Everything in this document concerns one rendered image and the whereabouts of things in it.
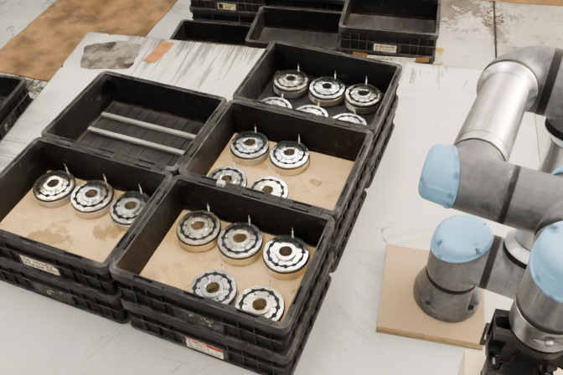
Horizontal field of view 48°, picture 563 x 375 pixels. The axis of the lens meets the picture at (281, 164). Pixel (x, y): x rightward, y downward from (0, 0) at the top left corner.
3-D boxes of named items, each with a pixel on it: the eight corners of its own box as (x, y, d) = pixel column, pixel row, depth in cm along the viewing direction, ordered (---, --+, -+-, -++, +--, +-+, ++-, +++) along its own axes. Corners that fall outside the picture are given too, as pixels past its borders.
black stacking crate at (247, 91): (399, 98, 184) (403, 66, 176) (371, 164, 165) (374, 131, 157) (274, 72, 195) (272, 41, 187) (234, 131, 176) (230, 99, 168)
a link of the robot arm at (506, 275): (485, 263, 139) (560, 35, 108) (555, 287, 135) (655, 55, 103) (474, 300, 131) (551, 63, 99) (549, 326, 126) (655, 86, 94)
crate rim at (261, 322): (336, 223, 138) (337, 217, 136) (286, 337, 118) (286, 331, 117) (177, 179, 150) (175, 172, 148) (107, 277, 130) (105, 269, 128)
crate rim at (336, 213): (374, 138, 158) (374, 130, 156) (337, 223, 138) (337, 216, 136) (230, 105, 169) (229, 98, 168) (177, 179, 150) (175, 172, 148)
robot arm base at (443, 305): (477, 269, 149) (485, 244, 142) (482, 326, 139) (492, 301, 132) (413, 264, 151) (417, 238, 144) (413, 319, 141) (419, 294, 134)
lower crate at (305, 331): (334, 279, 152) (335, 248, 144) (289, 388, 133) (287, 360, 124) (188, 234, 164) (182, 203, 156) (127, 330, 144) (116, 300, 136)
